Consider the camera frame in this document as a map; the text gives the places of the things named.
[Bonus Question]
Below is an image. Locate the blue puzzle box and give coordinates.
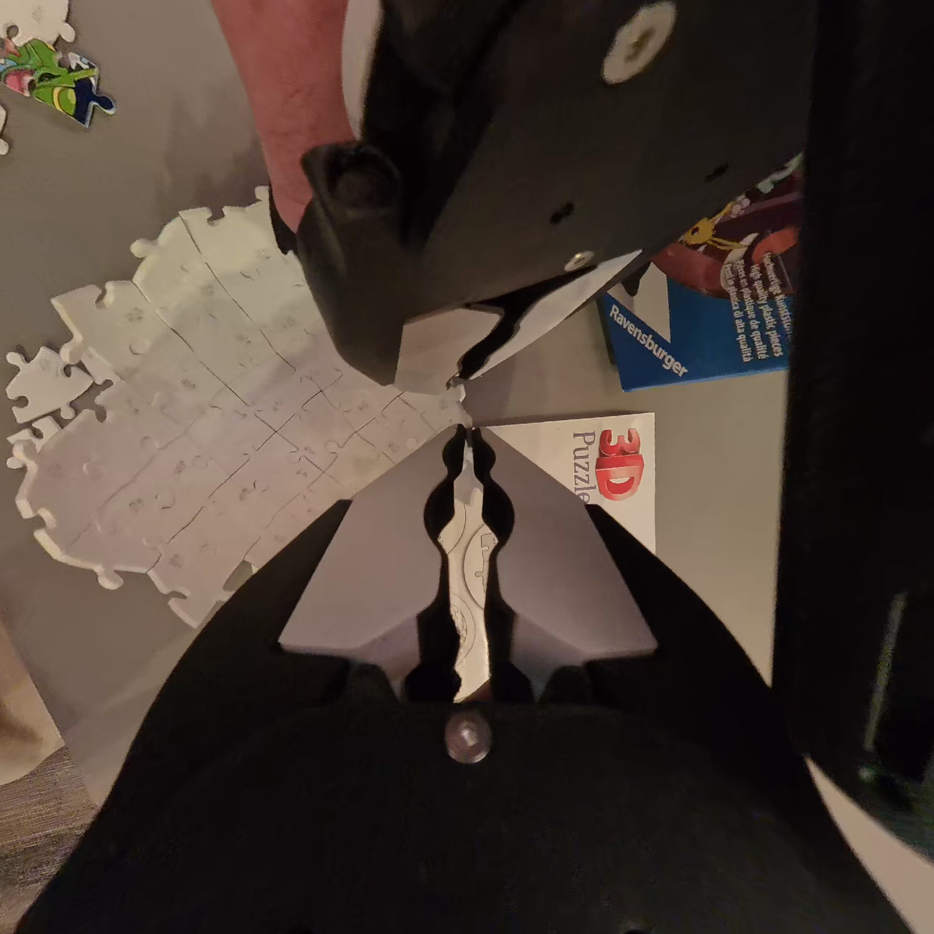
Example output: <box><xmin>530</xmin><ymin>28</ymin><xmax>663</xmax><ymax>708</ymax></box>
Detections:
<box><xmin>598</xmin><ymin>153</ymin><xmax>804</xmax><ymax>393</ymax></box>

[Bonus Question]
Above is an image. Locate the dark blurred object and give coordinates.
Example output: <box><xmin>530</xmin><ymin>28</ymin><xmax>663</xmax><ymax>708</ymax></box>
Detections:
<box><xmin>773</xmin><ymin>0</ymin><xmax>934</xmax><ymax>862</ymax></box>

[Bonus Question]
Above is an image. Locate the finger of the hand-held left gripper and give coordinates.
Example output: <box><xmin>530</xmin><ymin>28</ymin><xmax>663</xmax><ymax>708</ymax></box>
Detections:
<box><xmin>397</xmin><ymin>303</ymin><xmax>515</xmax><ymax>388</ymax></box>
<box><xmin>452</xmin><ymin>250</ymin><xmax>645</xmax><ymax>382</ymax></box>

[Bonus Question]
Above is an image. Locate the green colourful puzzle piece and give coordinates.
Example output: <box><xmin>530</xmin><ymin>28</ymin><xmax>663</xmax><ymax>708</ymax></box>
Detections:
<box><xmin>0</xmin><ymin>38</ymin><xmax>118</xmax><ymax>130</ymax></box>

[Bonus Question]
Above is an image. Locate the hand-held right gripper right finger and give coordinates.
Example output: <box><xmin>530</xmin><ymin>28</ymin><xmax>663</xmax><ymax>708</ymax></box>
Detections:
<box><xmin>469</xmin><ymin>425</ymin><xmax>658</xmax><ymax>701</ymax></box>

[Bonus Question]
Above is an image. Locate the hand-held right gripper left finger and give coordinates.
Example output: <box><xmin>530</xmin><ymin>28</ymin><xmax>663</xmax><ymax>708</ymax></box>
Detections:
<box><xmin>279</xmin><ymin>423</ymin><xmax>468</xmax><ymax>700</ymax></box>

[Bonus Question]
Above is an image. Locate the partly built puzzle ball shell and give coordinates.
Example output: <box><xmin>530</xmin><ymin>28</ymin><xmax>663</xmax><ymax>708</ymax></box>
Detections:
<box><xmin>6</xmin><ymin>186</ymin><xmax>469</xmax><ymax>630</ymax></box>

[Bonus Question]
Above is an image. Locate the white instruction leaflet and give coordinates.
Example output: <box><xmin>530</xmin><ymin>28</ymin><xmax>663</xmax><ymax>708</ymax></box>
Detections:
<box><xmin>438</xmin><ymin>412</ymin><xmax>656</xmax><ymax>703</ymax></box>

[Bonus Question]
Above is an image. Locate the person's left hand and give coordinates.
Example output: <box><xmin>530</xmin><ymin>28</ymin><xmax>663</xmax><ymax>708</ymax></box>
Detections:
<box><xmin>212</xmin><ymin>0</ymin><xmax>369</xmax><ymax>229</ymax></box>

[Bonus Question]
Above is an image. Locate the white plastic mat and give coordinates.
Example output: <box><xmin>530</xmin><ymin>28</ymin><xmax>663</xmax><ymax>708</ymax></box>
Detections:
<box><xmin>806</xmin><ymin>759</ymin><xmax>934</xmax><ymax>934</ymax></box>

